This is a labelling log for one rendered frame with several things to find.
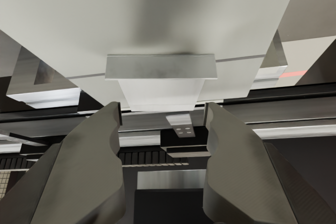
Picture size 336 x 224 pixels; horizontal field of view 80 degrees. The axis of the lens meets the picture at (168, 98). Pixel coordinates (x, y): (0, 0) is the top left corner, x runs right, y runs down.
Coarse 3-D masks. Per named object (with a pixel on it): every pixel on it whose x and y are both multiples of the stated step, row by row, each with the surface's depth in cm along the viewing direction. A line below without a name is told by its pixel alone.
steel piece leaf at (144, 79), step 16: (112, 64) 16; (128, 64) 16; (144, 64) 16; (160, 64) 16; (176, 64) 16; (192, 64) 16; (208, 64) 16; (128, 80) 20; (144, 80) 20; (160, 80) 20; (176, 80) 20; (192, 80) 20; (128, 96) 23; (144, 96) 23; (160, 96) 23; (176, 96) 23; (192, 96) 23
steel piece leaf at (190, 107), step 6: (132, 108) 27; (138, 108) 27; (144, 108) 27; (150, 108) 27; (156, 108) 27; (162, 108) 27; (168, 108) 27; (174, 108) 27; (180, 108) 27; (186, 108) 27; (192, 108) 27
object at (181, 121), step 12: (168, 120) 31; (180, 120) 31; (168, 132) 44; (180, 132) 38; (192, 132) 39; (204, 132) 43; (168, 144) 43; (180, 144) 43; (192, 144) 42; (204, 144) 42; (180, 156) 49; (192, 156) 50
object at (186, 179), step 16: (144, 176) 25; (160, 176) 24; (176, 176) 24; (192, 176) 24; (144, 192) 23; (160, 192) 23; (176, 192) 22; (192, 192) 22; (144, 208) 22; (160, 208) 22; (176, 208) 22; (192, 208) 22
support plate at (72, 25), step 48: (0, 0) 11; (48, 0) 11; (96, 0) 11; (144, 0) 11; (192, 0) 11; (240, 0) 11; (288, 0) 12; (48, 48) 15; (96, 48) 15; (144, 48) 15; (192, 48) 15; (240, 48) 16; (96, 96) 23; (240, 96) 24
